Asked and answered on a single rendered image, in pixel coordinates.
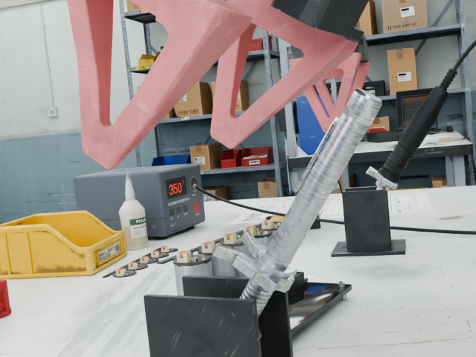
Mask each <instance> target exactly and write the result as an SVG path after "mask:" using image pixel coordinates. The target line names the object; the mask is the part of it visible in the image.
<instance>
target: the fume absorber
mask: <svg viewBox="0 0 476 357"><path fill-rule="evenodd" d="M433 89H434V88H427V89H415V90H408V91H397V92H396V102H397V110H396V114H397V128H398V129H400V130H402V129H405V128H406V126H407V125H408V124H409V121H410V120H411V119H412V117H413V115H414V114H415V112H416V111H417V109H418V108H419V107H420V105H421V104H422V103H423V102H424V100H425V99H426V97H427V96H428V95H429V94H430V93H431V91H432V90H433ZM447 125H448V123H447ZM432 126H437V127H432V128H431V129H430V130H429V132H428V134H431V135H433V134H435V133H437V132H440V131H446V132H453V126H452V123H451V126H446V130H442V129H438V119H437V118H436V121H435V123H434V124H433V125H432Z"/></svg>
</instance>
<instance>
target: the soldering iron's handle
mask: <svg viewBox="0 0 476 357"><path fill-rule="evenodd" d="M456 74H457V71H455V70H454V69H451V68H450V69H449V70H448V72H447V75H446V76H444V78H445V79H443V80H442V81H443V82H441V85H439V86H438V87H437V86H436V87H435V88H434V89H433V90H432V91H431V93H430V94H429V95H428V96H427V97H426V99H425V100H424V102H423V103H422V104H421V105H420V106H419V108H418V109H417V111H416V112H415V114H414V115H413V117H412V119H411V120H410V121H409V124H408V125H407V126H406V128H405V130H404V132H403V133H402V135H401V136H400V140H399V141H398V142H397V144H396V145H395V146H396V147H394V150H392V153H391V154H390V157H388V159H387V160H386V162H385V165H383V167H382V168H380V169H379V170H378V172H379V173H380V174H382V175H383V176H384V177H385V178H387V179H389V180H391V181H394V182H395V183H399V182H400V176H401V174H402V173H403V171H404V168H406V167H407V165H408V162H410V159H411V158H412V156H414V153H415V152H416V149H418V148H419V147H420V145H421V144H422V142H423V141H424V138H425V137H426V136H427V134H428V132H429V130H430V129H431V127H432V125H433V124H434V123H435V121H436V118H437V116H438V114H439V112H440V110H441V108H442V106H443V104H444V102H445V100H446V98H447V95H448V92H447V88H448V87H449V85H451V82H452V81H453V78H455V76H456Z"/></svg>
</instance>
